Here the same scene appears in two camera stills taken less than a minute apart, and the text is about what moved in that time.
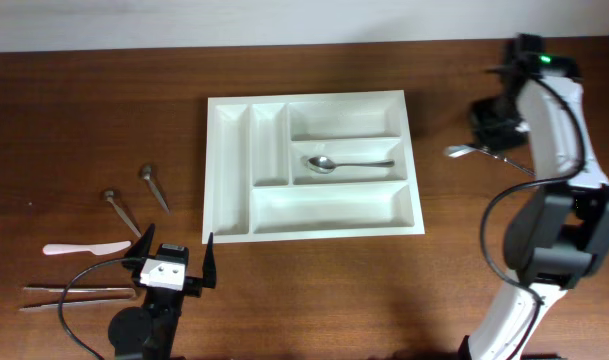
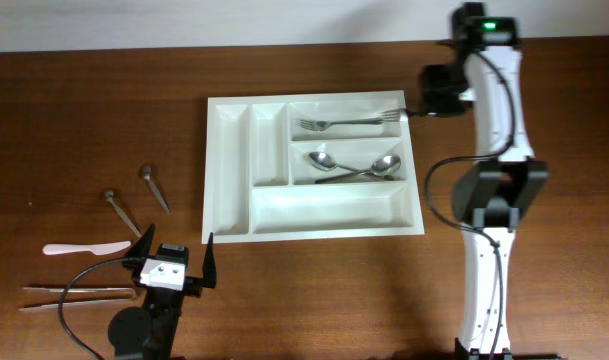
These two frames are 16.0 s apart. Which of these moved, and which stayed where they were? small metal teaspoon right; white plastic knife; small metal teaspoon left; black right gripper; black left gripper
Moved: black right gripper
Stayed: small metal teaspoon left; small metal teaspoon right; white plastic knife; black left gripper
